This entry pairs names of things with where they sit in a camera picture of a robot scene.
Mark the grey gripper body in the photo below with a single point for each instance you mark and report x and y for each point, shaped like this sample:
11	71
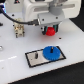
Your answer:
46	19

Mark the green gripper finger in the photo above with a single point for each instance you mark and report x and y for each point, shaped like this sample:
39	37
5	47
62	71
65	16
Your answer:
58	27
44	30

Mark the blue gear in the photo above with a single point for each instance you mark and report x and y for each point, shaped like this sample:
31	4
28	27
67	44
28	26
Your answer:
51	53

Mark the red gear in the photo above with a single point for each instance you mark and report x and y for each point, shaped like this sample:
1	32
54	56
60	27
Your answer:
50	31

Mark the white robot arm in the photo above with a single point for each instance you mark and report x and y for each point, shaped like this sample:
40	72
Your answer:
32	8

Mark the beige electrical connector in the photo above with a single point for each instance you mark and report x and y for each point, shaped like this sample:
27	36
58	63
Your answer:
19	29

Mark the black base plate with pegs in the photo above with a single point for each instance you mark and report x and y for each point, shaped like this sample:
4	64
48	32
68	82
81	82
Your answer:
36	58

